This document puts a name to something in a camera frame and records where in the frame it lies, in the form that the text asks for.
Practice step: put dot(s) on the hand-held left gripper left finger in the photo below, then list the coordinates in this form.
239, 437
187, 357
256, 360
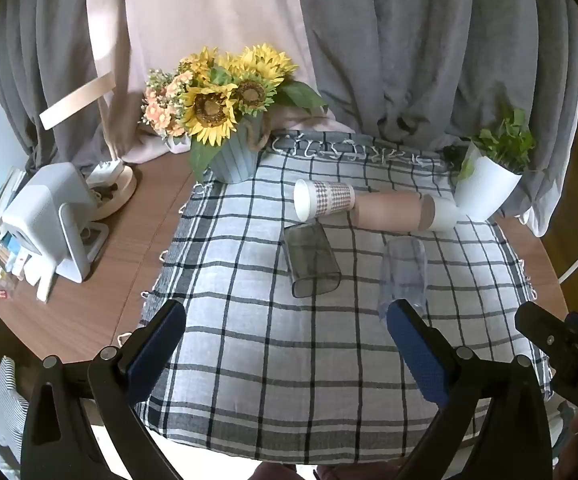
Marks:
156, 341

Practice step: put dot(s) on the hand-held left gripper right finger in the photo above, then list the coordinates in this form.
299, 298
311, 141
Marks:
416, 345

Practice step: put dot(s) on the clear plastic cup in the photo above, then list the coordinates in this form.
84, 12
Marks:
404, 272

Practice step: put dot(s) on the plain white paper cup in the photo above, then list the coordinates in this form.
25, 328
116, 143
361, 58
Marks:
444, 214

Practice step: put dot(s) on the grey translucent cup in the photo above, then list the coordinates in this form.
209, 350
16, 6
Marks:
311, 260

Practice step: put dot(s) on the brown paper cup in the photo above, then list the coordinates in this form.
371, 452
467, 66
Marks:
389, 212

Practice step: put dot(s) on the white houndstooth paper cup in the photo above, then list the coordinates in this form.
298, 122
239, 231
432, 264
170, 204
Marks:
326, 199

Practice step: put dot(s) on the black white checked cloth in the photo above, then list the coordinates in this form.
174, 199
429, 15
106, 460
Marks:
279, 360

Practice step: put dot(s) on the white plant pot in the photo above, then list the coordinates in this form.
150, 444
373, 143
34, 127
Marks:
484, 190

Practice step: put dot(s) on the round wooden tray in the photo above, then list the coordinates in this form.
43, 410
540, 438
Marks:
119, 192

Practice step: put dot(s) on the striped cushion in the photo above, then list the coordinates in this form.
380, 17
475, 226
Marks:
9, 410

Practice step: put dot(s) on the white box device on stand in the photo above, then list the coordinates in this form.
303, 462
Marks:
44, 215

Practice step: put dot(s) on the white charger plug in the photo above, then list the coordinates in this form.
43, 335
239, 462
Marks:
105, 172

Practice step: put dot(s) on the green leafy plant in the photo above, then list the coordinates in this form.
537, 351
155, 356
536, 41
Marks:
506, 142

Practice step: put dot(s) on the blue-grey ribbed vase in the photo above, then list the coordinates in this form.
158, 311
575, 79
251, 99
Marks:
236, 157

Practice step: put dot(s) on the stack of books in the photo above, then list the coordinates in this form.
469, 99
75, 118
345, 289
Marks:
1, 200

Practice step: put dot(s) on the pink flower bunch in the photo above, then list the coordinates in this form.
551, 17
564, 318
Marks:
161, 105

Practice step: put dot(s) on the sunflower bouquet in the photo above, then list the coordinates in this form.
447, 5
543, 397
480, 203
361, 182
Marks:
229, 95

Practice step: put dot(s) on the grey curtain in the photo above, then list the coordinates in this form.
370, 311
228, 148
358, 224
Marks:
419, 45

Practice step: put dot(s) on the pink curtain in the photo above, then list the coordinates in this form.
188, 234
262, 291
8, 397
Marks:
209, 10

